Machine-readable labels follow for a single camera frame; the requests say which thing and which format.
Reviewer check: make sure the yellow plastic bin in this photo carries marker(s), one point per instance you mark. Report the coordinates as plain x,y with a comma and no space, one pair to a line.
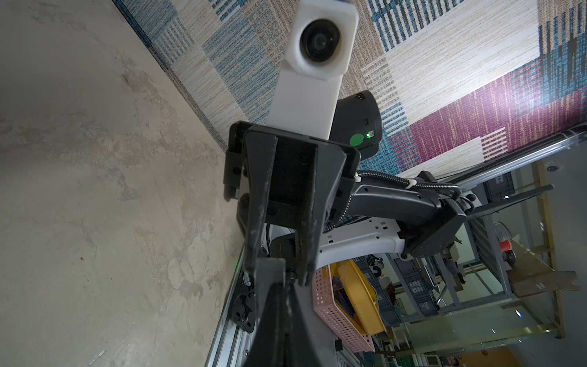
361,295

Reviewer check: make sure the aluminium front rail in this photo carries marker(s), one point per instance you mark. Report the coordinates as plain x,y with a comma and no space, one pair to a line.
231,344

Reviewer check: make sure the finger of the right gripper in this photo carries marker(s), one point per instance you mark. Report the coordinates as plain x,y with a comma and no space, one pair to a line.
260,149
324,172

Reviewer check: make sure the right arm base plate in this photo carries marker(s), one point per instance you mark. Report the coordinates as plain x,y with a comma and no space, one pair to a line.
242,309

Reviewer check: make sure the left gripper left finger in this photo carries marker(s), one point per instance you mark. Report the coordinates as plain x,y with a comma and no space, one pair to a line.
269,343

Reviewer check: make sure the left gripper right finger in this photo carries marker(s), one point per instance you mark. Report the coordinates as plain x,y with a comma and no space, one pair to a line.
299,347

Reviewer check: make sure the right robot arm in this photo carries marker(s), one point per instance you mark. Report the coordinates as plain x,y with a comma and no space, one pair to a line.
427,213

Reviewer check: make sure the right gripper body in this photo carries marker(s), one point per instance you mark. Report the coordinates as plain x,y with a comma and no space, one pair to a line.
292,179

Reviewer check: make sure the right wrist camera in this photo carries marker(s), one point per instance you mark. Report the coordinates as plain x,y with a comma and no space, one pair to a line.
317,56

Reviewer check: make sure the pink plastic basket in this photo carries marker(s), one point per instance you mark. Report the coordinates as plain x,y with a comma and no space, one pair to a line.
324,304

